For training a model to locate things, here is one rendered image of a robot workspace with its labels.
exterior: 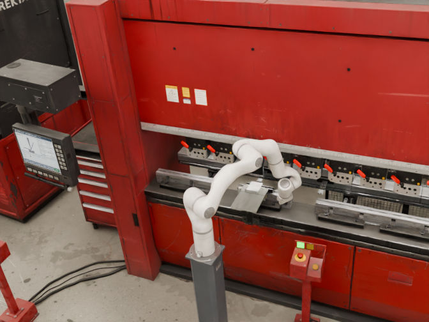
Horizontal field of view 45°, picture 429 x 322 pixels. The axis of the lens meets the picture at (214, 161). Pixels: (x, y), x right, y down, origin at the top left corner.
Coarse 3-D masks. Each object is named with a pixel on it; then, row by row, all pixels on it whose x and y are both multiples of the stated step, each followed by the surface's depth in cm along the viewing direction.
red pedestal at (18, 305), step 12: (0, 240) 366; (0, 252) 361; (0, 264) 373; (0, 276) 375; (0, 288) 383; (12, 300) 391; (24, 300) 408; (12, 312) 396; (24, 312) 398; (36, 312) 410
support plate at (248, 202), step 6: (246, 186) 364; (240, 192) 359; (246, 192) 358; (258, 192) 357; (264, 192) 357; (240, 198) 353; (246, 198) 353; (252, 198) 352; (258, 198) 352; (234, 204) 348; (240, 204) 347; (246, 204) 347; (252, 204) 346; (258, 204) 346; (246, 210) 342; (252, 210) 341
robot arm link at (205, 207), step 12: (240, 156) 294; (252, 156) 287; (228, 168) 291; (240, 168) 289; (252, 168) 288; (216, 180) 290; (228, 180) 290; (216, 192) 287; (204, 204) 283; (216, 204) 288; (204, 216) 284
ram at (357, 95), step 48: (144, 48) 334; (192, 48) 320; (240, 48) 307; (288, 48) 295; (336, 48) 284; (384, 48) 274; (144, 96) 356; (192, 96) 340; (240, 96) 325; (288, 96) 312; (336, 96) 299; (384, 96) 288; (336, 144) 316; (384, 144) 304
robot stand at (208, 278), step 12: (192, 264) 312; (204, 264) 305; (216, 264) 312; (192, 276) 322; (204, 276) 312; (216, 276) 315; (204, 288) 319; (216, 288) 319; (204, 300) 326; (216, 300) 324; (204, 312) 333; (216, 312) 330
